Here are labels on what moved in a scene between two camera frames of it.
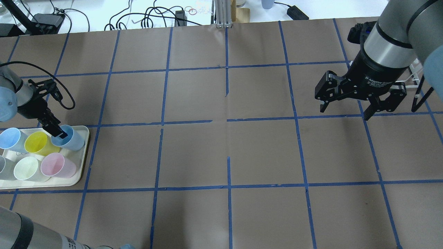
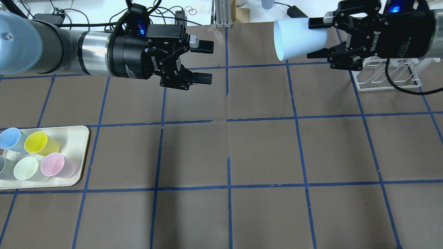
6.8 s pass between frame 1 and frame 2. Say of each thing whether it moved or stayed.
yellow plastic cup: stayed
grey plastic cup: stayed
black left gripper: moved
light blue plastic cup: stayed
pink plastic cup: stayed
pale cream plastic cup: stayed
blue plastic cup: moved
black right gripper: moved
